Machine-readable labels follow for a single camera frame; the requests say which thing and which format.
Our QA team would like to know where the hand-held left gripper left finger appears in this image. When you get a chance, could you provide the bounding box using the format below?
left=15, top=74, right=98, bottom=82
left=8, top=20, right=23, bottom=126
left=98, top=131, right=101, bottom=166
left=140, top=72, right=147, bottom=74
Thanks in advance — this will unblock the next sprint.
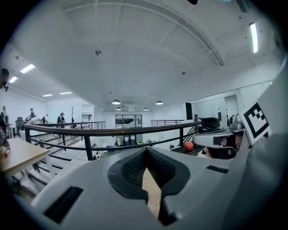
left=107, top=147, right=149, bottom=200

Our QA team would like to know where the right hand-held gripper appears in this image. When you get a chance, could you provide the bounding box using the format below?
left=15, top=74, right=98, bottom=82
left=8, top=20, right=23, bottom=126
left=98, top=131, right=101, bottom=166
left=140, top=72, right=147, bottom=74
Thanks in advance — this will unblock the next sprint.
left=222, top=56, right=288, bottom=230

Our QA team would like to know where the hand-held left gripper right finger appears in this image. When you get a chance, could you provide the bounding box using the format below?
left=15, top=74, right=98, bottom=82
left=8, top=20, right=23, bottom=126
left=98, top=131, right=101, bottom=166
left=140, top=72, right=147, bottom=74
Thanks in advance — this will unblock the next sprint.
left=145, top=147, right=191, bottom=198

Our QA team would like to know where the checkered beige flower tablecloth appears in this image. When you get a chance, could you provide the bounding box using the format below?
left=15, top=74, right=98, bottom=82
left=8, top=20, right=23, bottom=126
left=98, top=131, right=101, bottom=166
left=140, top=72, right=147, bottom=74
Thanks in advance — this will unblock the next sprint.
left=141, top=167, right=162, bottom=220

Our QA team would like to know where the black box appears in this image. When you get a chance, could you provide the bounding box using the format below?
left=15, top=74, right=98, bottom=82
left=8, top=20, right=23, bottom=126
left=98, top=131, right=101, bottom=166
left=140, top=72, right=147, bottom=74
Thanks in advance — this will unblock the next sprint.
left=170, top=145, right=204, bottom=156

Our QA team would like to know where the person's head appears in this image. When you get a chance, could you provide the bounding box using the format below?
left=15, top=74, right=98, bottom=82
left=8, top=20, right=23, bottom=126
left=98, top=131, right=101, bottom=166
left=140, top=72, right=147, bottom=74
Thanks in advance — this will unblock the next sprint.
left=201, top=134, right=245, bottom=160

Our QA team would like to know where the black office chair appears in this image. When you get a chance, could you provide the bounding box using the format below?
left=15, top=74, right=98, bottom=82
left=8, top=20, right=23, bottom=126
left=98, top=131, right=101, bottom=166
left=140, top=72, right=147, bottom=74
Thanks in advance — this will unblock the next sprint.
left=198, top=116, right=221, bottom=133

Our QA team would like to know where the curved black metal railing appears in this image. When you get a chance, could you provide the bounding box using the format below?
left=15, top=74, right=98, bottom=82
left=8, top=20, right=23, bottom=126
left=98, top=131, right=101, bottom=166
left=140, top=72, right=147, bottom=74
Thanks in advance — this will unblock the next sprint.
left=23, top=121, right=203, bottom=161

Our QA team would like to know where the black-framed glass door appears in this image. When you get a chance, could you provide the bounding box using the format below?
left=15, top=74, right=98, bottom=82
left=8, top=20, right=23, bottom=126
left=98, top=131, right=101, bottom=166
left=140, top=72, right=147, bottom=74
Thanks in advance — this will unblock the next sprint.
left=115, top=114, right=143, bottom=129

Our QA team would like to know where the straight black metal railing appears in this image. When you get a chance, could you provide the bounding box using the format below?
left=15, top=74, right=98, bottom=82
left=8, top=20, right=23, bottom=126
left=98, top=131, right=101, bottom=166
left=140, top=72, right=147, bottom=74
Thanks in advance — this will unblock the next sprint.
left=151, top=119, right=187, bottom=126
left=41, top=121, right=106, bottom=130

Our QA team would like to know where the ceiling tube light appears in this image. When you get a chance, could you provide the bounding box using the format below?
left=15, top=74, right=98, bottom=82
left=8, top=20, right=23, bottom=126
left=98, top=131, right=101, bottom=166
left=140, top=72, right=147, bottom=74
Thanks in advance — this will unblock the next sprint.
left=249, top=22, right=259, bottom=54

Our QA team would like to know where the wooden side table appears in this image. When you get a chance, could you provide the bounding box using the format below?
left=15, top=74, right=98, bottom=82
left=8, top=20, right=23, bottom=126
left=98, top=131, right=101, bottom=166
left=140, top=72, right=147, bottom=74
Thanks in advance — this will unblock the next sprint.
left=0, top=137, right=56, bottom=180

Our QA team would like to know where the grey head-worn camera rig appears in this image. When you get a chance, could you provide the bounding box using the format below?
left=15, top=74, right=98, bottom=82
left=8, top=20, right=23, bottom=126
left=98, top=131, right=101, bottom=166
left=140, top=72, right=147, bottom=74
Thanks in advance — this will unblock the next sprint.
left=193, top=113, right=246, bottom=149

